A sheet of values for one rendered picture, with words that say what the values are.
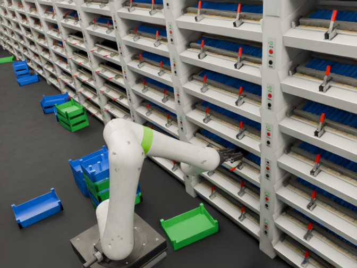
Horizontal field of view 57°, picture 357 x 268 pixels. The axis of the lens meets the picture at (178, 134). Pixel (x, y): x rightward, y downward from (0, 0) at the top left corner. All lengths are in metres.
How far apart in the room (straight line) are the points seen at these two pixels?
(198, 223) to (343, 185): 1.03
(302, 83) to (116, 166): 0.77
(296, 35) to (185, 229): 1.35
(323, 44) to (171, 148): 0.67
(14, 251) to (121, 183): 1.37
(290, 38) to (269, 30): 0.10
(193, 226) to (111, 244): 0.92
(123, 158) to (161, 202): 1.30
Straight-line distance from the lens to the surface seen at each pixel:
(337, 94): 1.30
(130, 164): 1.13
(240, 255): 2.02
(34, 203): 2.72
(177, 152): 1.38
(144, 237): 1.67
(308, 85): 1.36
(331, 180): 1.48
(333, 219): 1.58
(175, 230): 2.17
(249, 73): 1.52
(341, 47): 1.23
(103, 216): 1.47
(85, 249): 1.71
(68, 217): 2.50
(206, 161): 1.45
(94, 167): 2.31
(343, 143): 1.37
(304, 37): 1.30
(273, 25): 1.37
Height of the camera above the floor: 1.53
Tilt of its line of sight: 29 degrees down
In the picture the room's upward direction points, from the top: 7 degrees counter-clockwise
